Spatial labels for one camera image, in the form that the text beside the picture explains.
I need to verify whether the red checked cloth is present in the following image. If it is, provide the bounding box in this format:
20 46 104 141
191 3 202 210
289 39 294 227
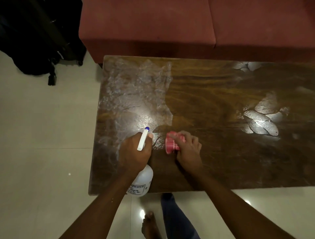
165 132 186 155

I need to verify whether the black bag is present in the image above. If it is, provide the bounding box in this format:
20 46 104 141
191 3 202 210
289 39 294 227
0 0 64 86

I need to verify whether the clear spray bottle blue nozzle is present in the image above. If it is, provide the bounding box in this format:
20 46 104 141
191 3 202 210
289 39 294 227
126 127 154 197

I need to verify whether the person's left foot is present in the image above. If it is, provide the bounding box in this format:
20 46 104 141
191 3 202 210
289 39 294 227
141 211 162 239

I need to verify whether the person's left hand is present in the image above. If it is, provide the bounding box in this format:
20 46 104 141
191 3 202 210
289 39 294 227
118 132 154 173

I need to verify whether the person's right jeans leg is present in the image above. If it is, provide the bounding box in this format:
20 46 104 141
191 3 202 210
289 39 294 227
161 193 201 239

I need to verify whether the red fabric sofa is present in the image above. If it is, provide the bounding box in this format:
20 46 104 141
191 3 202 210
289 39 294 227
78 0 315 65

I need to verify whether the brown marbled wooden table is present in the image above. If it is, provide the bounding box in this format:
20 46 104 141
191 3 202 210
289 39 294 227
88 55 315 197

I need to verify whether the person's right hand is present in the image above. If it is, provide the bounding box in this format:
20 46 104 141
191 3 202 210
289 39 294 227
168 130 203 173

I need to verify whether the person's left forearm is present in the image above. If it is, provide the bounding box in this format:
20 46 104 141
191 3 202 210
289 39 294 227
59 168 139 239

